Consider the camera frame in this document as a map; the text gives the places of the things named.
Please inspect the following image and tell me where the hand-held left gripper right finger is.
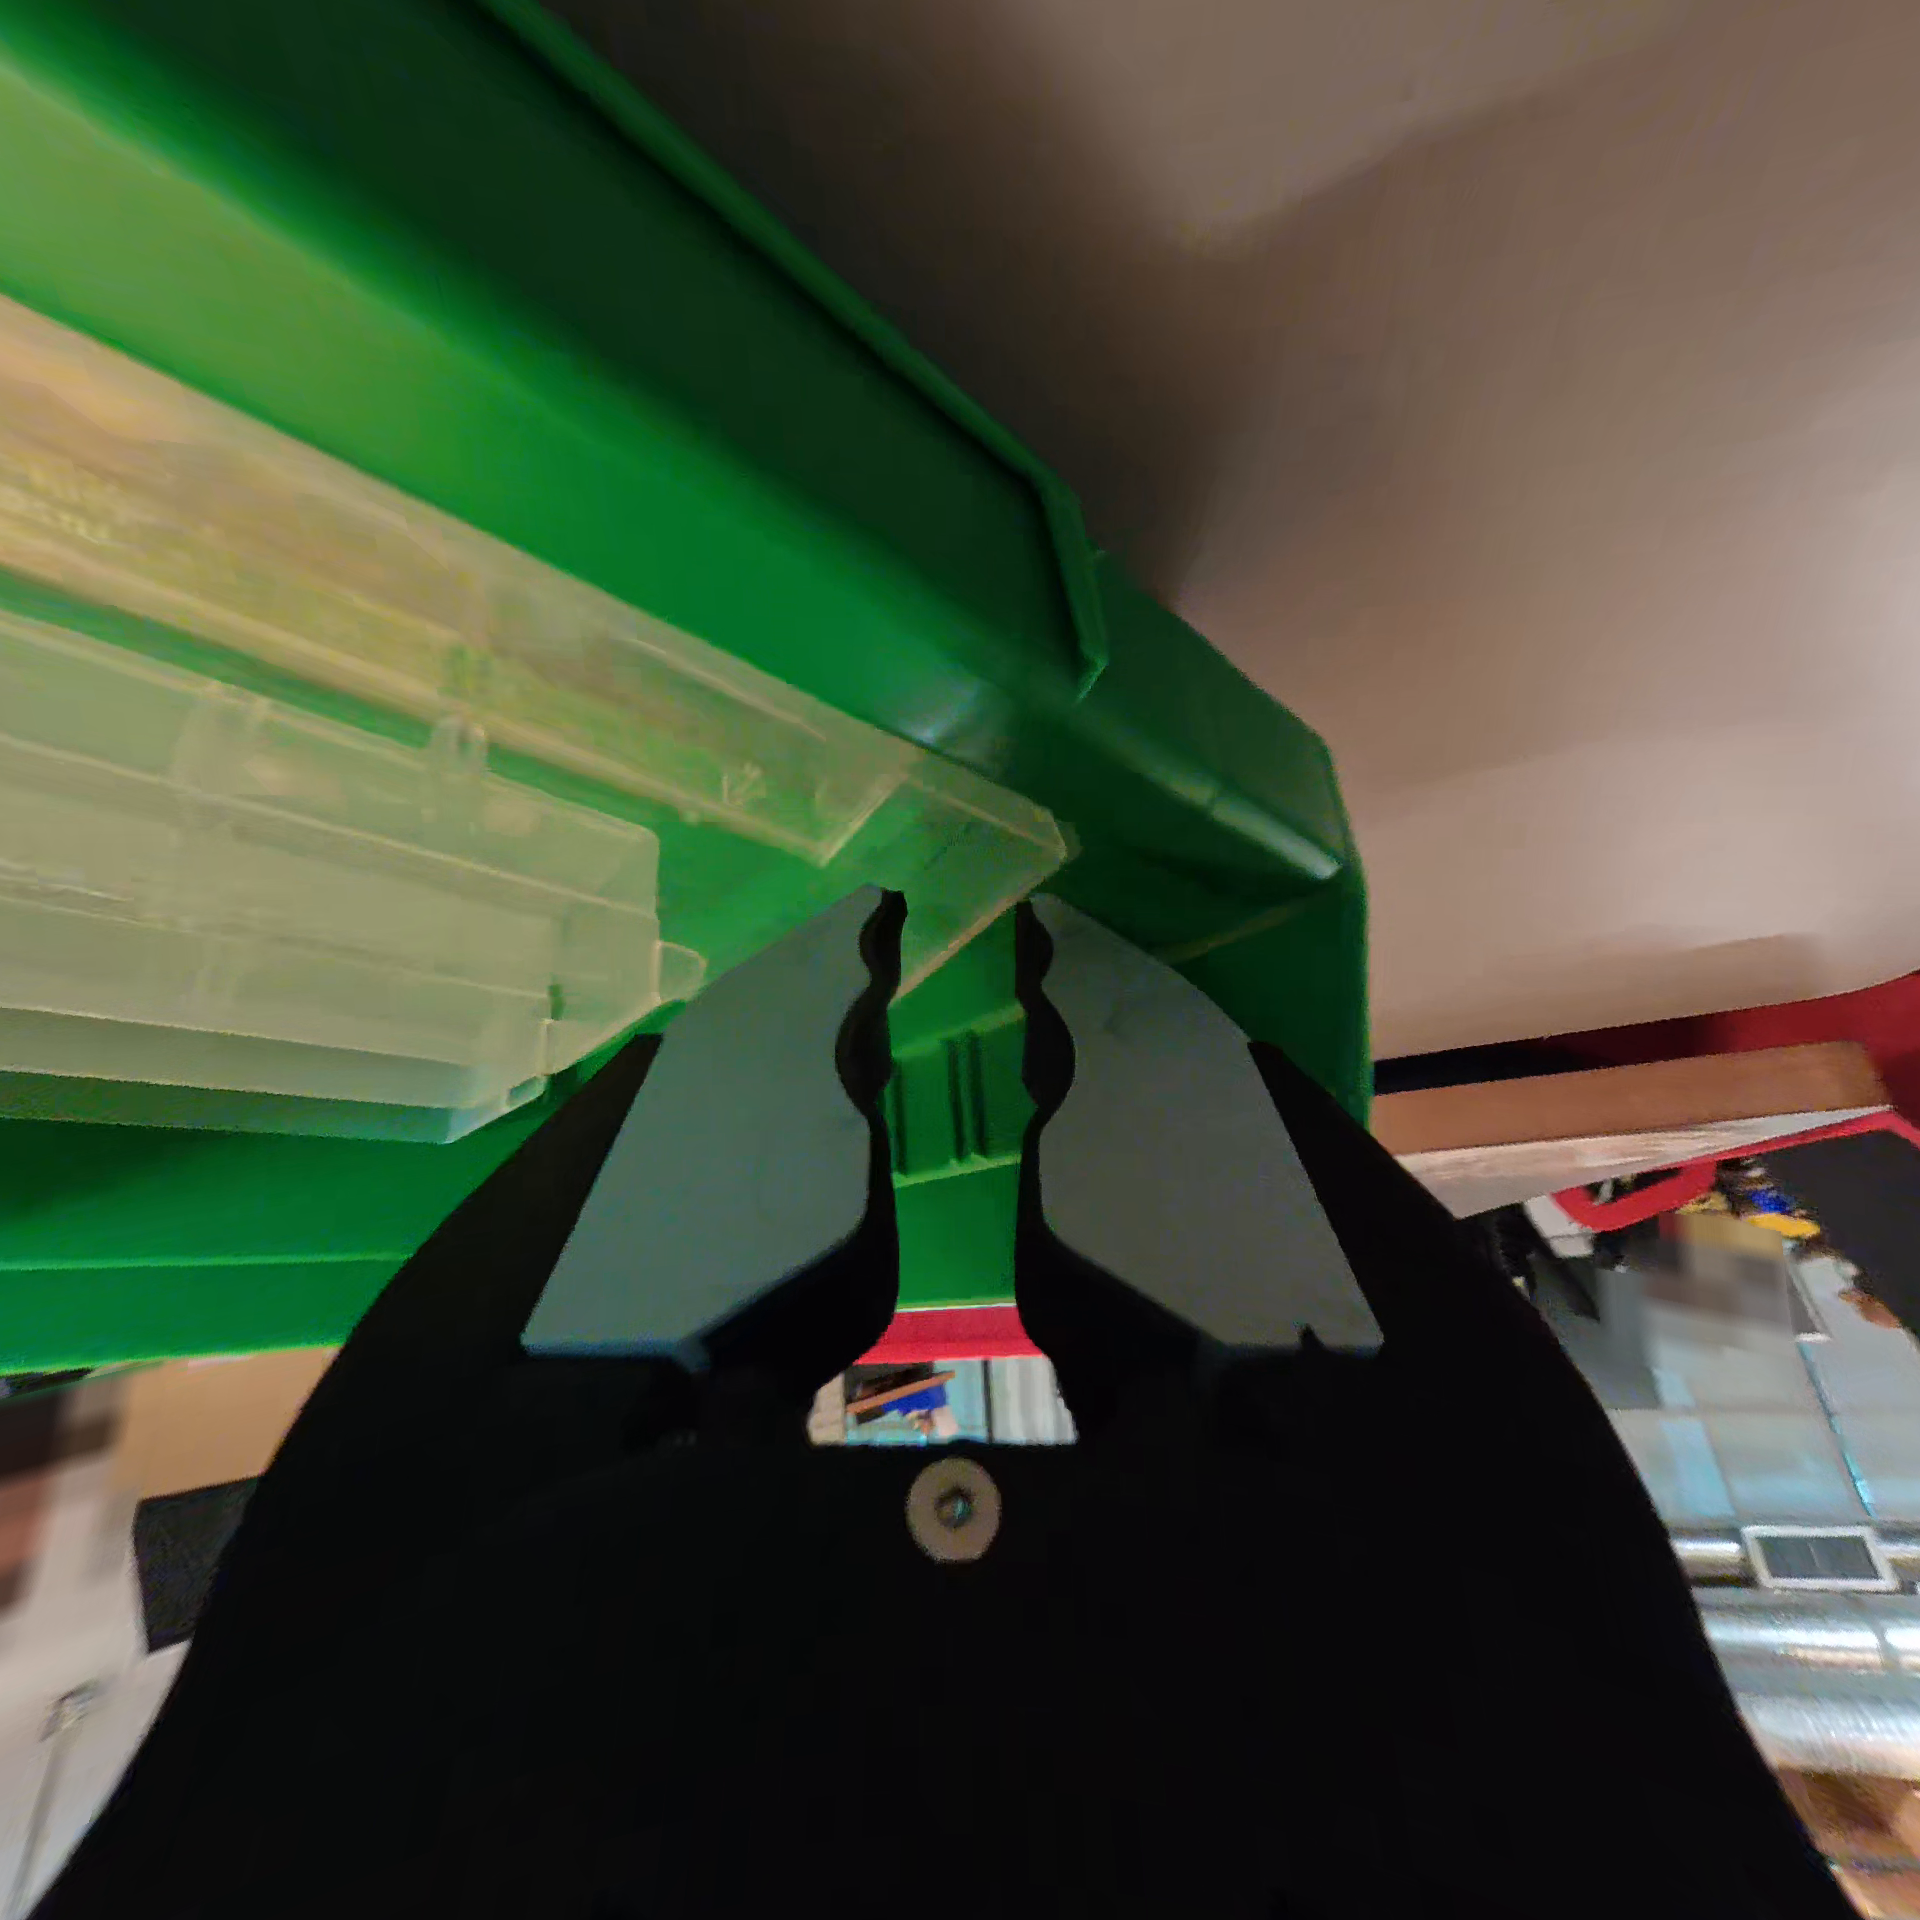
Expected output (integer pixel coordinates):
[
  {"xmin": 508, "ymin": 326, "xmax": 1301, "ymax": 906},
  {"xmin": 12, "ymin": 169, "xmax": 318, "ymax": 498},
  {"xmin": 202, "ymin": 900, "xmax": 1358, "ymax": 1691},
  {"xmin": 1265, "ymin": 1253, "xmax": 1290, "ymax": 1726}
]
[{"xmin": 1012, "ymin": 895, "xmax": 1385, "ymax": 1357}]

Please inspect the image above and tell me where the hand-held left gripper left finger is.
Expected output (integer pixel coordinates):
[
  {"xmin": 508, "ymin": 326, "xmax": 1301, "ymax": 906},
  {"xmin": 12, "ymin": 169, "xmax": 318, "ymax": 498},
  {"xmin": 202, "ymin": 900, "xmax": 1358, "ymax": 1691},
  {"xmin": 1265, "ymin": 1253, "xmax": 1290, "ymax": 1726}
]
[{"xmin": 519, "ymin": 883, "xmax": 909, "ymax": 1374}]

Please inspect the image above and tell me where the green plastic bin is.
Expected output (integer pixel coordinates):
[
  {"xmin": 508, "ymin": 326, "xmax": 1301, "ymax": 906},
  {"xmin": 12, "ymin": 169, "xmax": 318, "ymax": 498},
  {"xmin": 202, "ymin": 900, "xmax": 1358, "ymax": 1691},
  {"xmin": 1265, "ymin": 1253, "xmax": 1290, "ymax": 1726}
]
[{"xmin": 0, "ymin": 0, "xmax": 1375, "ymax": 1374}]

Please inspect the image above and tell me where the wood-edged side table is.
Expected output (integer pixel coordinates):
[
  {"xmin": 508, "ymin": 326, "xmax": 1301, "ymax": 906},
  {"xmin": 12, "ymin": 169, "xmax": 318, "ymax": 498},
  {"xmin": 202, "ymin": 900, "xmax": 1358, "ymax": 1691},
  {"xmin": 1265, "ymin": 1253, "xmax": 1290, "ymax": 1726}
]
[{"xmin": 1371, "ymin": 1041, "xmax": 1897, "ymax": 1164}]

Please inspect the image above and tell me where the red plastic bin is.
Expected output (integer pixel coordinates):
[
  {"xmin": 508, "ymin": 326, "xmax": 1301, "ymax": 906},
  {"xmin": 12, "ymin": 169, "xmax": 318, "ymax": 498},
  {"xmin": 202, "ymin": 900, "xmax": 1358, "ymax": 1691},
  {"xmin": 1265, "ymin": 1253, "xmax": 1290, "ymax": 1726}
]
[{"xmin": 864, "ymin": 971, "xmax": 1920, "ymax": 1366}]

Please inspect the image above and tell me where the silver ventilation duct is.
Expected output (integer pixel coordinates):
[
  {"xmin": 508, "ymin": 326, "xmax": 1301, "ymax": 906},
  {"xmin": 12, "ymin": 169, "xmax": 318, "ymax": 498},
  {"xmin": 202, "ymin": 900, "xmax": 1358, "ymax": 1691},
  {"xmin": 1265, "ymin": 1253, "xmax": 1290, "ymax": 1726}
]
[{"xmin": 1665, "ymin": 1515, "xmax": 1920, "ymax": 1778}]

